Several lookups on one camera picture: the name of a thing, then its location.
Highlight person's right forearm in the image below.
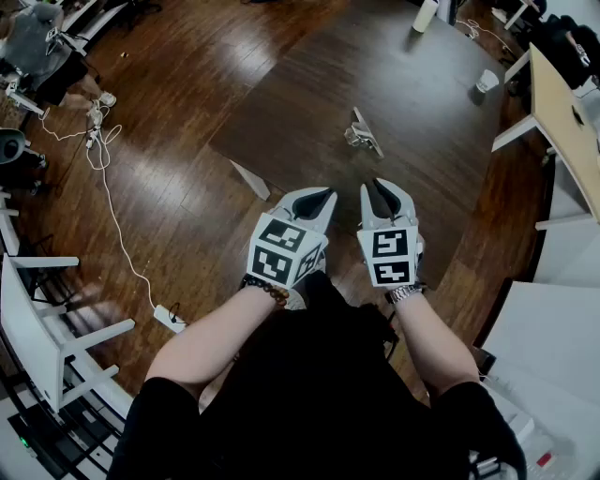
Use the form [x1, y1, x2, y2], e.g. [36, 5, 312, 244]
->
[395, 291, 483, 400]

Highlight long white cable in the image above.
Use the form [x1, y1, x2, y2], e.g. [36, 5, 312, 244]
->
[40, 98, 159, 311]

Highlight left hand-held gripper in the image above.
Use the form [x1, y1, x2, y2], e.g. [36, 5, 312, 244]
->
[246, 187, 339, 290]

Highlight brown bead bracelet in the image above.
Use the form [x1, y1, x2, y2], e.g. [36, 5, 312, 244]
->
[239, 274, 290, 308]

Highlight white power strip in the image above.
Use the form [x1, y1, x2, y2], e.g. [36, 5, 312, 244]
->
[153, 304, 188, 335]

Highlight silver metal clip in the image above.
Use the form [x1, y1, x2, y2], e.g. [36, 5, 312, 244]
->
[343, 106, 386, 160]

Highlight small white paper cup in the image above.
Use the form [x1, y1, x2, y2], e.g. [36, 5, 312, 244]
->
[474, 68, 500, 95]

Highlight grey office chair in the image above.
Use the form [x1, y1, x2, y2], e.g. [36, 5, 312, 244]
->
[0, 127, 49, 189]

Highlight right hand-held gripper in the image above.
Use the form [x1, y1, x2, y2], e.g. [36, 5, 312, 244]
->
[356, 177, 426, 288]

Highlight white table leg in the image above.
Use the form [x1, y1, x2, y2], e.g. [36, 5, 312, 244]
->
[229, 158, 272, 203]

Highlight silver metal wristwatch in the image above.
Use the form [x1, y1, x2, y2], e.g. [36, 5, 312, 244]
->
[384, 282, 428, 306]

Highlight light wooden desk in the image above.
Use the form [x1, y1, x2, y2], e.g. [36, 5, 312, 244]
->
[490, 41, 600, 225]

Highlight tall white paper cup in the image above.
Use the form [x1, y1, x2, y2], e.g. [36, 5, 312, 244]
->
[412, 0, 440, 35]

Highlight white frame table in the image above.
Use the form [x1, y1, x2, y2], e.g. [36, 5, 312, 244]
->
[0, 251, 137, 414]

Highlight white desk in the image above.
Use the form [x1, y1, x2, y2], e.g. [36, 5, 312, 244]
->
[481, 279, 600, 426]

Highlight person's black clothing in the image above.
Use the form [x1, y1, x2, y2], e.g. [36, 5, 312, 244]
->
[107, 270, 529, 480]

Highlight person's left forearm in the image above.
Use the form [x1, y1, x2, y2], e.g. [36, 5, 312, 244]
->
[144, 284, 282, 400]

